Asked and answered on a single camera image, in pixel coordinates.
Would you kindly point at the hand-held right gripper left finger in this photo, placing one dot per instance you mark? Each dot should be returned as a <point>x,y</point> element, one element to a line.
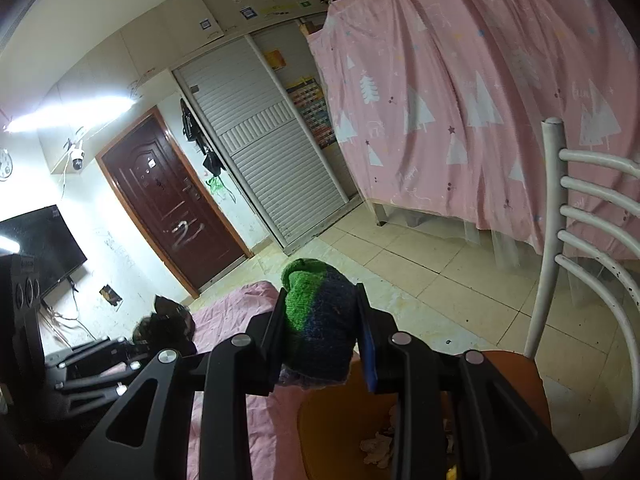
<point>272,355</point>

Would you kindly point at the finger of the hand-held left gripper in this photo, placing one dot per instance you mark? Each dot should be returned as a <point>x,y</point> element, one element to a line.
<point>100,387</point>
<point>95,352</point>

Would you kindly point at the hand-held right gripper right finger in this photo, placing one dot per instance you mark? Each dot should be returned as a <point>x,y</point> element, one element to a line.
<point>369,360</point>

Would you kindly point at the green and navy knitted sock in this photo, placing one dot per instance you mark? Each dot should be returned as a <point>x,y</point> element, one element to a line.
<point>315,320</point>

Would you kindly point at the orange plastic bin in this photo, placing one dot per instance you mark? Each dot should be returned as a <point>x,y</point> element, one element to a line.
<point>340,420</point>

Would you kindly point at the dark cloth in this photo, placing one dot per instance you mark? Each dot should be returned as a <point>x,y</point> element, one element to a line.
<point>167,327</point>

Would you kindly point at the pink bedsheet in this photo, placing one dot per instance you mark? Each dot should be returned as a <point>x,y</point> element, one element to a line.
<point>235,305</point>

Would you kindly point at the white crumpled paper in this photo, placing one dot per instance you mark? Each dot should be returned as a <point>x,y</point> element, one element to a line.
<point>377,447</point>

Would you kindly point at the black flat television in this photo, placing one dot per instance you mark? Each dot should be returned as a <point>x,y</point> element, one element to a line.
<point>40,245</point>

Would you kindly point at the dark red door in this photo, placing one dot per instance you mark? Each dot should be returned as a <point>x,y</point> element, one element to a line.
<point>170,200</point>

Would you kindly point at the white sheer bed netting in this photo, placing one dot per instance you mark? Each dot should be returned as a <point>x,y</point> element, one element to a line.
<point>502,245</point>

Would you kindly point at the grey sliding wardrobe door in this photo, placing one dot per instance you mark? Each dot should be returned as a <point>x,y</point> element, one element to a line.
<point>270,160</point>

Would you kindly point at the black hanging bag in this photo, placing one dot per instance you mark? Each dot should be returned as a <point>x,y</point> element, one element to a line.
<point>212,162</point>
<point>188,121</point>

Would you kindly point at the fluorescent tube light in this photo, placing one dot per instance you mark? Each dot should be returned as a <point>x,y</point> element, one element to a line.
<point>70,110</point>

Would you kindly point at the white metal chair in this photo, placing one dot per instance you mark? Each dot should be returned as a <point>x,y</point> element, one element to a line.
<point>552,170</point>

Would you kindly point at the pink tree-print curtain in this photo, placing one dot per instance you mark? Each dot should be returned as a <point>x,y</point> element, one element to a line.
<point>450,75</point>

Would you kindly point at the blue square code sticker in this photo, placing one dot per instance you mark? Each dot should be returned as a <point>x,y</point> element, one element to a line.
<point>249,12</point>
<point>206,24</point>

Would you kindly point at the broken wall socket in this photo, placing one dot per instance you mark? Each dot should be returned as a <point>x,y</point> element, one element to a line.
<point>111,296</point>

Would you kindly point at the round wall clock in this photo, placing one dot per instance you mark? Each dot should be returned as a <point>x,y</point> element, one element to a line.
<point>4,165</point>

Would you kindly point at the white security camera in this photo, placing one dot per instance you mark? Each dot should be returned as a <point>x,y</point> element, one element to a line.
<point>76,157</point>

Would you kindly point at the colourful grid wall chart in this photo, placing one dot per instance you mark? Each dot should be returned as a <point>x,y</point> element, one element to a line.
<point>311,112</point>

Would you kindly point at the orange wall poster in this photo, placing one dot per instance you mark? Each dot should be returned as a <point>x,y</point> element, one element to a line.
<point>275,59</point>

